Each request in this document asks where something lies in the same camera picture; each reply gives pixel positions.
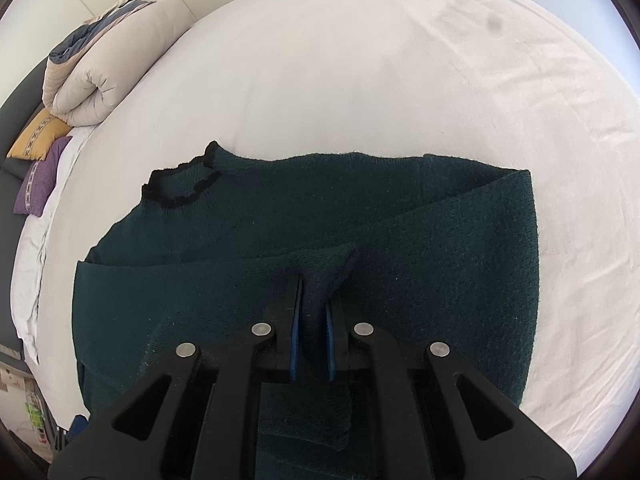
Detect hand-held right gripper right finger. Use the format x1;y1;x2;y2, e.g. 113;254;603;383
325;295;578;480

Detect blue object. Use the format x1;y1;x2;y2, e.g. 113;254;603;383
70;412;92;442

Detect dark green knit sweater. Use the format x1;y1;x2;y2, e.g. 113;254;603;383
71;141;540;480

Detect white quilt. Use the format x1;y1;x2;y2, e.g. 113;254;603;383
10;125;96;366

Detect dark grey headboard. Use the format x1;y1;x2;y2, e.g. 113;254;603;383
0;55;48;356

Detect purple patterned pillow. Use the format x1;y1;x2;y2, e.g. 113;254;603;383
13;136;73;217

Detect bed with white sheet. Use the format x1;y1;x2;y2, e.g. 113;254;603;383
10;0;640;471

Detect yellow patterned pillow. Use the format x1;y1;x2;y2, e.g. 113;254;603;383
6;110;73;161

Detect cluttered bedside shelf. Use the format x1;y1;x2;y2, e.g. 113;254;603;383
0;350;66;461

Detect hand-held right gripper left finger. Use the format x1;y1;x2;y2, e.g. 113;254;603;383
47;274;306;480

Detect folded beige duvet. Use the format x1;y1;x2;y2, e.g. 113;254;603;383
42;0;201;127

